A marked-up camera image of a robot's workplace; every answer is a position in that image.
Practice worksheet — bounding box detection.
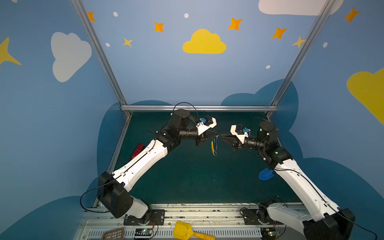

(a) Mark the grey keyring yellow handle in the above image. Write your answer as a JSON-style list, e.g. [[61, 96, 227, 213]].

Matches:
[[211, 137, 217, 156]]

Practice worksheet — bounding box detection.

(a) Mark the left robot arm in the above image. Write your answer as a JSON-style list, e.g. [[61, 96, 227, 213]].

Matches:
[[97, 109, 218, 219]]

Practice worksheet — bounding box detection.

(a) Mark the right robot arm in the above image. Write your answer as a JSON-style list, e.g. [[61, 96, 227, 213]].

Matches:
[[222, 121, 356, 240]]

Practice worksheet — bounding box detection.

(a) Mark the red spray bottle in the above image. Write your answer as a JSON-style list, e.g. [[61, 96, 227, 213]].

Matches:
[[131, 144, 145, 160]]

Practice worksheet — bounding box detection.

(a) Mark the right controller board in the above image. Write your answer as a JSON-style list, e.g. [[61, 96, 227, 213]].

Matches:
[[260, 228, 278, 240]]

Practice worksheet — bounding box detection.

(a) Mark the controller board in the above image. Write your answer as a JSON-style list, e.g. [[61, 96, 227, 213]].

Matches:
[[260, 228, 278, 240], [134, 228, 154, 240]]

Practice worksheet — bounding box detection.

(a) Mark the yellow plastic scoop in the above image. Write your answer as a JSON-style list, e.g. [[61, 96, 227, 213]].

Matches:
[[173, 221, 216, 240]]

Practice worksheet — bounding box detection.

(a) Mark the left controller board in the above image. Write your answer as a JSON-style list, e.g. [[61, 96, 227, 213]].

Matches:
[[134, 228, 154, 240]]

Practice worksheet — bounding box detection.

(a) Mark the brown perforated plate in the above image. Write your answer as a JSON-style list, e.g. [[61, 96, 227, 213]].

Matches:
[[101, 228, 125, 240]]

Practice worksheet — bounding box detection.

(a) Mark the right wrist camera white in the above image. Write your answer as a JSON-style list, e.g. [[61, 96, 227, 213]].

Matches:
[[230, 125, 251, 144]]

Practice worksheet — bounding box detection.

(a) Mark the blue trowel wooden handle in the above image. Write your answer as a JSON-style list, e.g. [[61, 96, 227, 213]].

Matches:
[[259, 168, 275, 181]]

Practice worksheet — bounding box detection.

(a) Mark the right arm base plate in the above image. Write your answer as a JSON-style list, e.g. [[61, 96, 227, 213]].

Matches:
[[239, 208, 282, 225]]

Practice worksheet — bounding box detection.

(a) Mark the aluminium frame rail back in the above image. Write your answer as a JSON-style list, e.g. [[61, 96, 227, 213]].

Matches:
[[121, 105, 278, 112]]

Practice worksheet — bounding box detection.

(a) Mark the aluminium frame rail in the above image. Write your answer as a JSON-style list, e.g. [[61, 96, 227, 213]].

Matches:
[[121, 105, 278, 112], [72, 1, 131, 175], [265, 0, 337, 167]]

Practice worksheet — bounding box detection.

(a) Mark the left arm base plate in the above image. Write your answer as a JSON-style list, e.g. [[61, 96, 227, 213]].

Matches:
[[124, 209, 166, 226]]

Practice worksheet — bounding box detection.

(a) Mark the aluminium frame rail right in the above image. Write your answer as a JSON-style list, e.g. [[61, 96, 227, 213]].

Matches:
[[265, 0, 337, 167]]

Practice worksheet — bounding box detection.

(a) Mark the aluminium frame rail left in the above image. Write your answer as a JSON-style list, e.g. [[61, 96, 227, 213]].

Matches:
[[72, 1, 131, 175]]

